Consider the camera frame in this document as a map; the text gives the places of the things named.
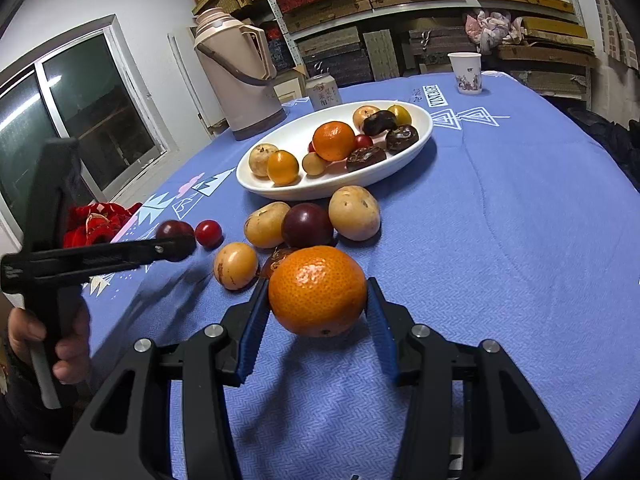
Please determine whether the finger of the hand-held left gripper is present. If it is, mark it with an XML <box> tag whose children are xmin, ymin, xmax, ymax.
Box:
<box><xmin>82</xmin><ymin>236</ymin><xmax>197</xmax><ymax>278</ymax></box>

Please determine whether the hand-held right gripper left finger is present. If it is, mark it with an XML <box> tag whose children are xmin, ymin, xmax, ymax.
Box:
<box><xmin>50</xmin><ymin>276</ymin><xmax>271</xmax><ymax>480</ymax></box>

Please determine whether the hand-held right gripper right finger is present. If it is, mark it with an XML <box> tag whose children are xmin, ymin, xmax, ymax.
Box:
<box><xmin>365</xmin><ymin>276</ymin><xmax>583</xmax><ymax>480</ymax></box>

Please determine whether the dark red plum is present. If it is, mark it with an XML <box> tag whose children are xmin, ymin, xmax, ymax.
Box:
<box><xmin>155</xmin><ymin>219</ymin><xmax>197</xmax><ymax>261</ymax></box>
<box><xmin>281</xmin><ymin>202</ymin><xmax>335</xmax><ymax>248</ymax></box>

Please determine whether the orange tangerine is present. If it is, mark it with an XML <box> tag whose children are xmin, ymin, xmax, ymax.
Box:
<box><xmin>268</xmin><ymin>245</ymin><xmax>368</xmax><ymax>338</ymax></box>
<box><xmin>312</xmin><ymin>121</ymin><xmax>357</xmax><ymax>162</ymax></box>

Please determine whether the white plate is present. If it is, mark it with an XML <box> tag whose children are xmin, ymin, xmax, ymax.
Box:
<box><xmin>236</xmin><ymin>101</ymin><xmax>435</xmax><ymax>202</ymax></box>

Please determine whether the dark brown water chestnut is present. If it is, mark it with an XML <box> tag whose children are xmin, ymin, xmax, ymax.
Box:
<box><xmin>385</xmin><ymin>125</ymin><xmax>420</xmax><ymax>156</ymax></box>
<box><xmin>346</xmin><ymin>146</ymin><xmax>388</xmax><ymax>172</ymax></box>
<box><xmin>260</xmin><ymin>246</ymin><xmax>301</xmax><ymax>279</ymax></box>
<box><xmin>362</xmin><ymin>112</ymin><xmax>397</xmax><ymax>136</ymax></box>

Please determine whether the person's left hand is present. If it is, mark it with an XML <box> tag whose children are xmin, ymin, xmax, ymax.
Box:
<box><xmin>9</xmin><ymin>302</ymin><xmax>92</xmax><ymax>386</ymax></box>

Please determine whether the red printed cloth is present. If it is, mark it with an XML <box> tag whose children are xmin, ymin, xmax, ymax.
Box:
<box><xmin>62</xmin><ymin>201</ymin><xmax>143</xmax><ymax>248</ymax></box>

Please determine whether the beige round fruit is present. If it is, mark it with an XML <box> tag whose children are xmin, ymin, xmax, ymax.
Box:
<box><xmin>213</xmin><ymin>242</ymin><xmax>260</xmax><ymax>291</ymax></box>
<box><xmin>352</xmin><ymin>105</ymin><xmax>381</xmax><ymax>131</ymax></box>

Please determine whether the sliding glass window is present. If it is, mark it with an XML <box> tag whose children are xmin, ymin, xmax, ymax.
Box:
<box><xmin>0</xmin><ymin>14</ymin><xmax>180</xmax><ymax>241</ymax></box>

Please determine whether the brown potato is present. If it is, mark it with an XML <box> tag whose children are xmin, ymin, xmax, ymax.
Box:
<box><xmin>243</xmin><ymin>201</ymin><xmax>292</xmax><ymax>249</ymax></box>
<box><xmin>328</xmin><ymin>185</ymin><xmax>382</xmax><ymax>242</ymax></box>

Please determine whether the blue printed tablecloth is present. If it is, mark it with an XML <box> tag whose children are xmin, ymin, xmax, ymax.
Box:
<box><xmin>80</xmin><ymin>71</ymin><xmax>640</xmax><ymax>480</ymax></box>

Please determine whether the small brown longan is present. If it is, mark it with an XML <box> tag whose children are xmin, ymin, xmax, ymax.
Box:
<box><xmin>301</xmin><ymin>152</ymin><xmax>329</xmax><ymax>177</ymax></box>

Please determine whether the person's dark clothing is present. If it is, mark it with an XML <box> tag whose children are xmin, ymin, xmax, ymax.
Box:
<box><xmin>0</xmin><ymin>355</ymin><xmax>81</xmax><ymax>480</ymax></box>

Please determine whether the beige thermos jug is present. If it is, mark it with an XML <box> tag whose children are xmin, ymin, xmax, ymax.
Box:
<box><xmin>192</xmin><ymin>6</ymin><xmax>288</xmax><ymax>142</ymax></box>

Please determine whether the small cardboard box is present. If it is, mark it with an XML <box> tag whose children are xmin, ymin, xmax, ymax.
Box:
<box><xmin>272</xmin><ymin>67</ymin><xmax>307</xmax><ymax>103</ymax></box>

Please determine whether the grey drink can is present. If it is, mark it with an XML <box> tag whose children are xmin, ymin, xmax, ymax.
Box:
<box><xmin>306</xmin><ymin>74</ymin><xmax>343</xmax><ymax>112</ymax></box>

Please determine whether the white paper cup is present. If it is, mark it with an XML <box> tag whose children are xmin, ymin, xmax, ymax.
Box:
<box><xmin>447</xmin><ymin>51</ymin><xmax>482</xmax><ymax>96</ymax></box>

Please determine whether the black jacket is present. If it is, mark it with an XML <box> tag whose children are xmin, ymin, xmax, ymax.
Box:
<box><xmin>565</xmin><ymin>105</ymin><xmax>640</xmax><ymax>176</ymax></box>

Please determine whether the white metal shelf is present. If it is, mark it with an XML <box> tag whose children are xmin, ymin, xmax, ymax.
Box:
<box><xmin>247</xmin><ymin>0</ymin><xmax>601</xmax><ymax>96</ymax></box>

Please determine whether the pink cloth bundle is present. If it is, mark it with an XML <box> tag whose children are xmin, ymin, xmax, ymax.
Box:
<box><xmin>464</xmin><ymin>9</ymin><xmax>523</xmax><ymax>46</ymax></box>

